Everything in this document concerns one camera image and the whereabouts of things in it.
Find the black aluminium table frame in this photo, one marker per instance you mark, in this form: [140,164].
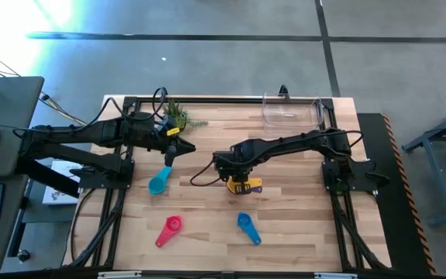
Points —
[227,100]

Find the pink measuring cup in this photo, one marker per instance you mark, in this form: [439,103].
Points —
[173,224]

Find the black caster wheel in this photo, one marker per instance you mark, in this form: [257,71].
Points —
[23,255]

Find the blue measuring cup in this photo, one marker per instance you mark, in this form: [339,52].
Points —
[244,221]

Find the teal measuring cup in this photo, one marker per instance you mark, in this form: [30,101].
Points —
[156,186]

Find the black hazard-striped floor mat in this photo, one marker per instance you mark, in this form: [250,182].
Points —
[393,232]

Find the white printed box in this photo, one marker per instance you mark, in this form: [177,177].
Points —
[56,197]

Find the black diagonal support beam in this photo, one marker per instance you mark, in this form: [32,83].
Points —
[45,176]

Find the black table clamp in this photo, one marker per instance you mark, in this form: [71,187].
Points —
[283,91]

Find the small potted succulent plant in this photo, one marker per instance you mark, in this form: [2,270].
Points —
[180,112]

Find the white metal bracket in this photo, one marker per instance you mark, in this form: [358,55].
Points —
[335,276]
[119,274]

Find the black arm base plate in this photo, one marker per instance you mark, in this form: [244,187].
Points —
[127,180]
[356,184]

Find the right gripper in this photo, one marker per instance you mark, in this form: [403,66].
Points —
[232,166]

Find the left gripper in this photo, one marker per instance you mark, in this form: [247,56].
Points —
[161,135]

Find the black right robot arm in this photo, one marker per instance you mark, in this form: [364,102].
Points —
[285,145]

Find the blue-grey metal stand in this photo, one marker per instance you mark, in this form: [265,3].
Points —
[433,174]

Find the yellow label tag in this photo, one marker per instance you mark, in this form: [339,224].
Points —
[173,131]

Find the clear plastic basket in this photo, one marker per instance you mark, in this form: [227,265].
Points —
[292,116]

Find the grey side desk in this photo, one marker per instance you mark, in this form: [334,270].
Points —
[10,108]

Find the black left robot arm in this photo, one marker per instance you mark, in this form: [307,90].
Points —
[91,133]

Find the yellow measuring cup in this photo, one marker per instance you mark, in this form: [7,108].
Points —
[230,188]

